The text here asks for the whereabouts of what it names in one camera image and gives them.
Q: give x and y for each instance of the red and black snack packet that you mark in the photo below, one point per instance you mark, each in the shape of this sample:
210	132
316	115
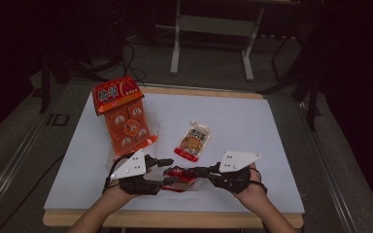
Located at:
183	181

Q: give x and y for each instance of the black metal stand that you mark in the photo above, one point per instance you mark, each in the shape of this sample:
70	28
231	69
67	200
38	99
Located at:
311	103
45	84

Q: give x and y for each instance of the white table cover sheet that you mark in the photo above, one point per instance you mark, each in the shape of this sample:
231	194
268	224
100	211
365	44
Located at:
239	113

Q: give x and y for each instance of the white metal desk frame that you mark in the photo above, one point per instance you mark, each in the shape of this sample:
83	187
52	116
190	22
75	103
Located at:
213	26

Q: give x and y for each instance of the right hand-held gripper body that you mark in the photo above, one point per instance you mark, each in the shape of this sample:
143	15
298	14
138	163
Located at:
236	160

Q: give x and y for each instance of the clear plastic container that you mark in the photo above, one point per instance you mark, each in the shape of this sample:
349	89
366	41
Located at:
152	124

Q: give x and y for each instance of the person's left hand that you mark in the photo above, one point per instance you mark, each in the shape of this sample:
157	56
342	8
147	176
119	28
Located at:
118	194

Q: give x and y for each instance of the metal floor rail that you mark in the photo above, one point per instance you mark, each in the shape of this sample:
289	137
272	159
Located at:
330	174
9	168

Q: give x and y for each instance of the large orange snack bag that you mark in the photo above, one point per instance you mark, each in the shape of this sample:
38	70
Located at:
123	123

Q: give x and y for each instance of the beige sauce pouch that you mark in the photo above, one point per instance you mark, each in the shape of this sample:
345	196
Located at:
194	140

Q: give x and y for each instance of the person's right hand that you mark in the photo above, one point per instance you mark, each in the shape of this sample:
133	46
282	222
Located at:
255	194

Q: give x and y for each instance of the black rectangular floor bracket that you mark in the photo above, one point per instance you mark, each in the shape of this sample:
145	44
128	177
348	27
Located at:
50	119

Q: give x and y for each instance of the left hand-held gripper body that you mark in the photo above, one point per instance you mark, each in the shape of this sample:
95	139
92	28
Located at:
132	168

